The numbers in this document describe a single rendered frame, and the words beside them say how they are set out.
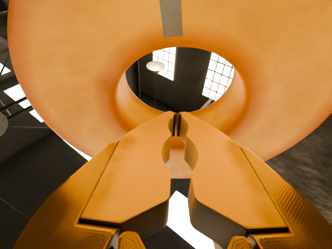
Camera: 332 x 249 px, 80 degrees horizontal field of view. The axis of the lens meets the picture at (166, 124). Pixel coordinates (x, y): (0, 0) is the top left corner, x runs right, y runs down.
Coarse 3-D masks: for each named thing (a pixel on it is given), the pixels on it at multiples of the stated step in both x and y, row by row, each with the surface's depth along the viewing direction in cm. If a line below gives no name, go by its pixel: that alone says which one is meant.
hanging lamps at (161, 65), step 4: (148, 64) 653; (152, 64) 662; (156, 64) 664; (160, 64) 662; (164, 64) 652; (148, 68) 640; (152, 68) 660; (156, 68) 646; (160, 68) 658; (164, 68) 636; (156, 72) 641; (8, 204) 435; (20, 212) 474
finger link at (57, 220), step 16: (112, 144) 9; (96, 160) 8; (80, 176) 7; (96, 176) 7; (64, 192) 7; (80, 192) 7; (48, 208) 6; (64, 208) 6; (80, 208) 6; (32, 224) 6; (48, 224) 6; (64, 224) 6; (80, 224) 6; (32, 240) 5; (48, 240) 5; (64, 240) 5; (80, 240) 5; (96, 240) 5; (112, 240) 6
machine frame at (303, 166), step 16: (320, 128) 36; (304, 144) 39; (320, 144) 37; (272, 160) 47; (288, 160) 44; (304, 160) 41; (320, 160) 39; (288, 176) 46; (304, 176) 44; (320, 176) 41; (304, 192) 46; (320, 192) 44; (320, 208) 46
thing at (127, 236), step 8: (128, 232) 6; (120, 240) 5; (128, 240) 5; (136, 240) 5; (232, 240) 6; (240, 240) 6; (248, 240) 6; (120, 248) 5; (128, 248) 5; (136, 248) 5; (144, 248) 5; (232, 248) 5; (240, 248) 5; (248, 248) 5
